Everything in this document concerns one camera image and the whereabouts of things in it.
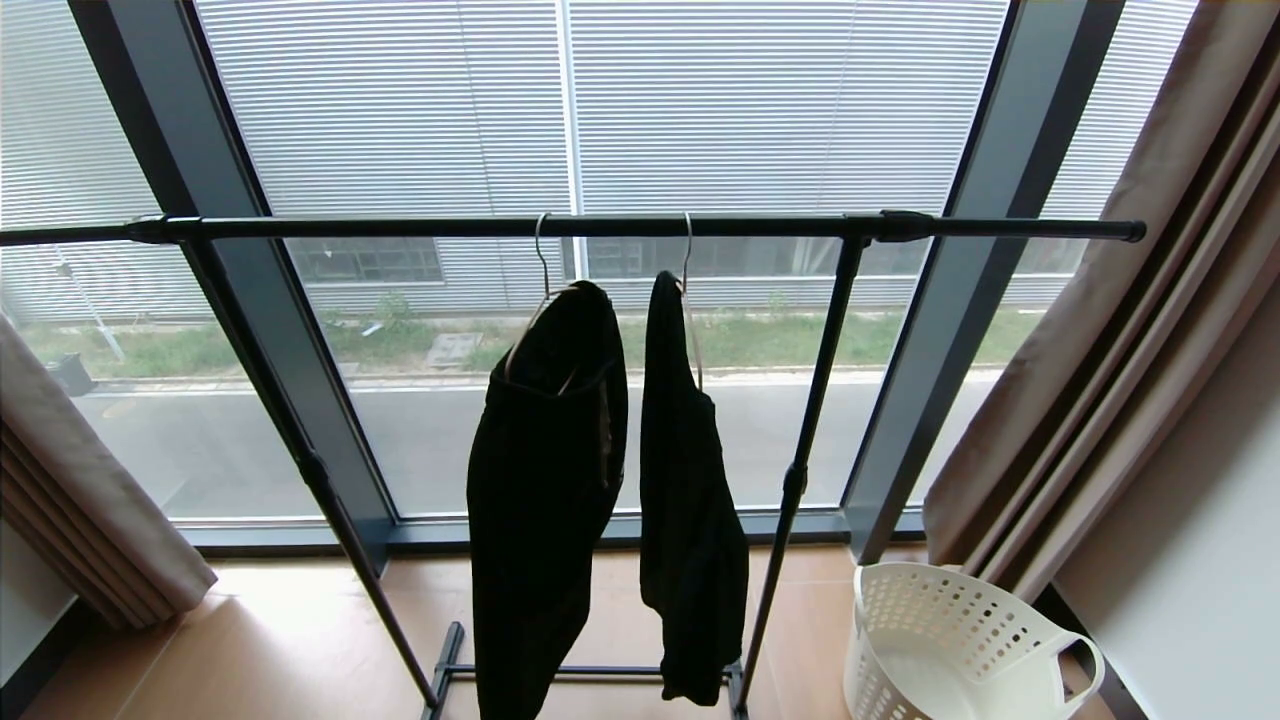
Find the black knitted garment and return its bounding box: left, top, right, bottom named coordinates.
left=465, top=280, right=631, bottom=720

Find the white laundry basket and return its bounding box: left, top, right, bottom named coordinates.
left=843, top=562, right=1106, bottom=720

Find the beige curtain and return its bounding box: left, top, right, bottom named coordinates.
left=0, top=315, right=219, bottom=629
left=922, top=0, right=1280, bottom=603

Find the window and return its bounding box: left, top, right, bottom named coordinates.
left=0, top=0, right=1201, bottom=551

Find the pink clothes hanger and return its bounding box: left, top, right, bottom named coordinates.
left=672, top=212, right=704, bottom=391
left=503, top=212, right=581, bottom=396

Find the black clothes rack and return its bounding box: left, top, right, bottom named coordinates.
left=0, top=210, right=1148, bottom=720

